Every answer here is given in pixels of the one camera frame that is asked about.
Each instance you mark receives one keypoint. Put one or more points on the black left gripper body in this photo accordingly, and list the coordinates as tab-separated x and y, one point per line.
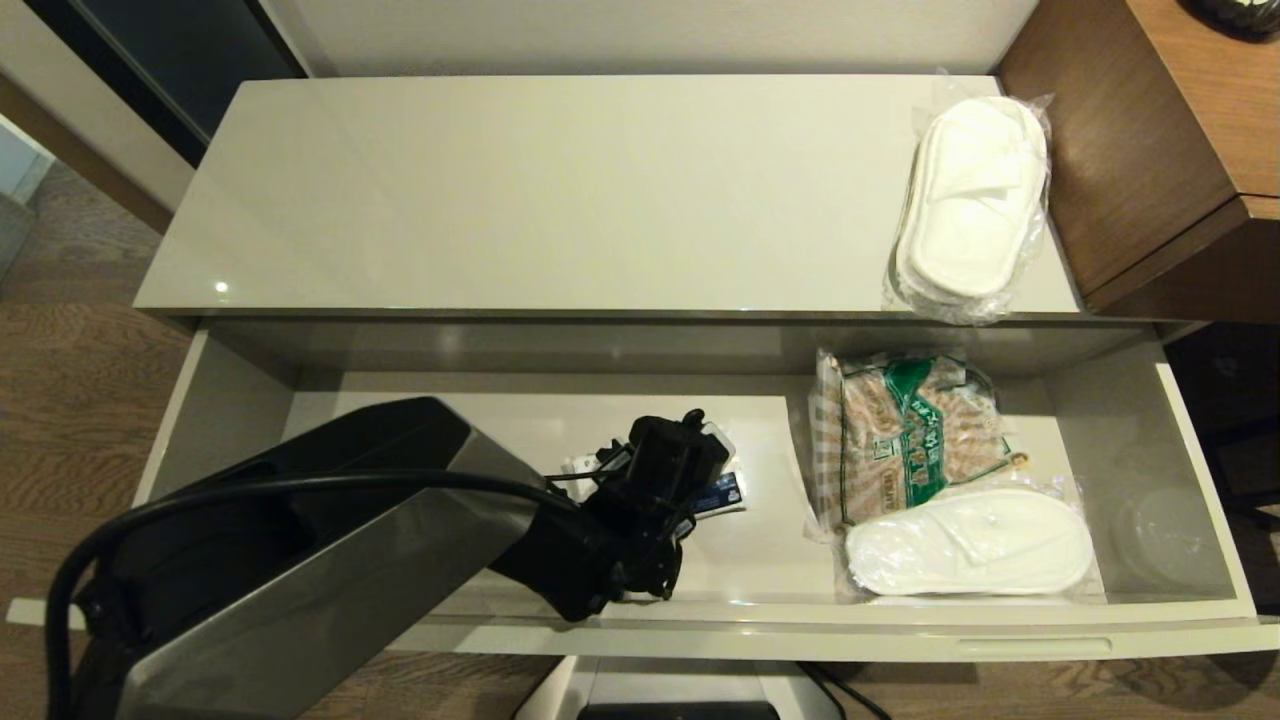
630	545

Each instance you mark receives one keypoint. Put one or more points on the white tissue pack blue print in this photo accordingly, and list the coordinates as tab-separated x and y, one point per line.
725	492

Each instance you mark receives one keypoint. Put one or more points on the white slippers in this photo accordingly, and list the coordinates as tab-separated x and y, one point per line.
970	545
970	200

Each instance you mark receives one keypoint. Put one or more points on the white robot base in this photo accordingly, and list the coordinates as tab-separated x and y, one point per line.
680	690

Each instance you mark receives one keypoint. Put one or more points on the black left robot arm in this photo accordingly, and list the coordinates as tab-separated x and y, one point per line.
300	600

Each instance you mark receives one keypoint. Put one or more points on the open grey drawer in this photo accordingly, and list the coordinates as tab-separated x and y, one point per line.
1000	620

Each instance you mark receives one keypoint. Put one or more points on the green brown snack bag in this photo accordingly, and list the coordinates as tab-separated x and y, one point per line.
900	440

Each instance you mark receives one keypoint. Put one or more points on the white slippers in flat bag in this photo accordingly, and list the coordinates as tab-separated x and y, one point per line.
970	545

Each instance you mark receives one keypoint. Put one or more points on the glossy grey cabinet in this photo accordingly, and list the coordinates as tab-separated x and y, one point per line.
550	200

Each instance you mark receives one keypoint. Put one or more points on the brown wooden desk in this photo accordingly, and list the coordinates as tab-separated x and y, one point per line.
1130	130

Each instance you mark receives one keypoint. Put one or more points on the dark glass door panel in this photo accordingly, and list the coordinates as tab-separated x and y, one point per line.
180	60

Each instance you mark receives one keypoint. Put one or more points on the brown wooden baseboard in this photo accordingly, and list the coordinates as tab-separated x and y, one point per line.
90	150

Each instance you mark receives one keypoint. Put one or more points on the black round object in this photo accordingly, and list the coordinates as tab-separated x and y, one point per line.
1240	15

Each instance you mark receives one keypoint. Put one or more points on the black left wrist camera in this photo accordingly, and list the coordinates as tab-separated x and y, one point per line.
670	460

